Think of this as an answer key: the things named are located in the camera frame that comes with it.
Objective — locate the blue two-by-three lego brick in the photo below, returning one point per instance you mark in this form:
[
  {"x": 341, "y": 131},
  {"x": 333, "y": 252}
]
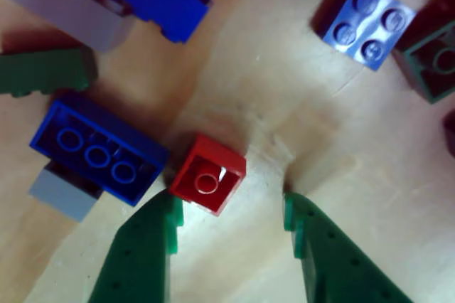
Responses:
[{"x": 96, "y": 153}]

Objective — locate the blue square lego brick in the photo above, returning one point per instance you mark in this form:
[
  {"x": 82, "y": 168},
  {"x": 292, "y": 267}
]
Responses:
[{"x": 369, "y": 22}]

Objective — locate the green square lego brick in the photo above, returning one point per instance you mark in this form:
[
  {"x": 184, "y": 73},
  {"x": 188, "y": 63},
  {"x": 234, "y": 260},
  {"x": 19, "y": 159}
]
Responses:
[{"x": 423, "y": 79}]

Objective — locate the small black lego brick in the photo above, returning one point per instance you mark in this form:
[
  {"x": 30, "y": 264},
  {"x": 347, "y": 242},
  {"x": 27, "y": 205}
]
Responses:
[{"x": 450, "y": 132}]

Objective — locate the red square lego brick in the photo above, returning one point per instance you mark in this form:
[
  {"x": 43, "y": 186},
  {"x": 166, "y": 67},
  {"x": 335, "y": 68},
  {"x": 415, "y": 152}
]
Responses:
[{"x": 213, "y": 160}]

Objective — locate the green oblong lego brick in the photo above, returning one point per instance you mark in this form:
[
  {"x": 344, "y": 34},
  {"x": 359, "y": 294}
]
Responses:
[{"x": 42, "y": 72}]

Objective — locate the small grey lego brick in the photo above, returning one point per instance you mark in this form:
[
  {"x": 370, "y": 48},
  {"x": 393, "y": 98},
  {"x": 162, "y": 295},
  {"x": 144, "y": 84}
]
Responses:
[{"x": 60, "y": 192}]

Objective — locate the grey long lego brick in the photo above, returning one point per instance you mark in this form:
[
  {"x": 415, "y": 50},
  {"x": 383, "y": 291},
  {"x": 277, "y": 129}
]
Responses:
[{"x": 71, "y": 8}]

